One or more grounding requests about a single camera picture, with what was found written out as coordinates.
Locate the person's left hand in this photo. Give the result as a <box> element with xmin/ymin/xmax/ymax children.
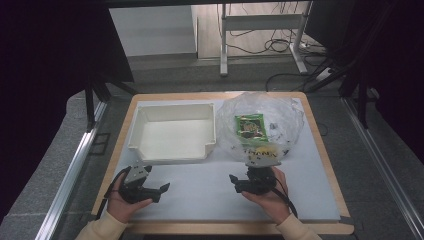
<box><xmin>105</xmin><ymin>174</ymin><xmax>155</xmax><ymax>224</ymax></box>

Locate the tangle of black floor cables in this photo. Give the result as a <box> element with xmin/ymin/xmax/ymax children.
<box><xmin>226</xmin><ymin>28</ymin><xmax>303</xmax><ymax>55</ymax></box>

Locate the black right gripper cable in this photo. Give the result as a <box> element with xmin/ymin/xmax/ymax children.
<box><xmin>271</xmin><ymin>181</ymin><xmax>299</xmax><ymax>219</ymax></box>

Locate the white metal desk frame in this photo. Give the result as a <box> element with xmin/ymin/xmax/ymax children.
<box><xmin>218</xmin><ymin>2</ymin><xmax>313</xmax><ymax>78</ymax></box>

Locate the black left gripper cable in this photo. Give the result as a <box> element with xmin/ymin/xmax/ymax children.
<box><xmin>95</xmin><ymin>165</ymin><xmax>133</xmax><ymax>221</ymax></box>

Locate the person's right hand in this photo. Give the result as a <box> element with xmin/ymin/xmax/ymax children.
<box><xmin>241</xmin><ymin>166</ymin><xmax>293</xmax><ymax>226</ymax></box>

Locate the clear plastic bag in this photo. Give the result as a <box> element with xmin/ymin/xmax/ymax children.
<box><xmin>215</xmin><ymin>91</ymin><xmax>306</xmax><ymax>165</ymax></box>

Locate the green snack packet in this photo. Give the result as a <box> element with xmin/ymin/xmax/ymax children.
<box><xmin>234</xmin><ymin>113</ymin><xmax>270</xmax><ymax>144</ymax></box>

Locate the aluminium rail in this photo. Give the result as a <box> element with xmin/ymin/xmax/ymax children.
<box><xmin>342</xmin><ymin>96</ymin><xmax>424</xmax><ymax>240</ymax></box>
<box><xmin>34</xmin><ymin>99</ymin><xmax>108</xmax><ymax>240</ymax></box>

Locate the black curtain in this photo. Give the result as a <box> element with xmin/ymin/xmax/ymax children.
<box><xmin>0</xmin><ymin>0</ymin><xmax>135</xmax><ymax>223</ymax></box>
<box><xmin>304</xmin><ymin>0</ymin><xmax>424</xmax><ymax>164</ymax></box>

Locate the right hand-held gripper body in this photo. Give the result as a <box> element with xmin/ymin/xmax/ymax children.
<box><xmin>234</xmin><ymin>154</ymin><xmax>283</xmax><ymax>196</ymax></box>

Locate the white plastic bin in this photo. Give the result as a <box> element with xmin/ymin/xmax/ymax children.
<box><xmin>127</xmin><ymin>102</ymin><xmax>218</xmax><ymax>166</ymax></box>

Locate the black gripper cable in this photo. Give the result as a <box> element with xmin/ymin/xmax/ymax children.
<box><xmin>95</xmin><ymin>165</ymin><xmax>133</xmax><ymax>221</ymax></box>
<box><xmin>271</xmin><ymin>181</ymin><xmax>299</xmax><ymax>219</ymax></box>

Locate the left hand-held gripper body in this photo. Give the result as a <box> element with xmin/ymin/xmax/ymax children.
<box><xmin>118</xmin><ymin>162</ymin><xmax>162</xmax><ymax>205</ymax></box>

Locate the black metal stand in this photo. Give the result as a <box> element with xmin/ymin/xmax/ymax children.
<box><xmin>83</xmin><ymin>74</ymin><xmax>138</xmax><ymax>133</ymax></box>
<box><xmin>338</xmin><ymin>64</ymin><xmax>372</xmax><ymax>130</ymax></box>

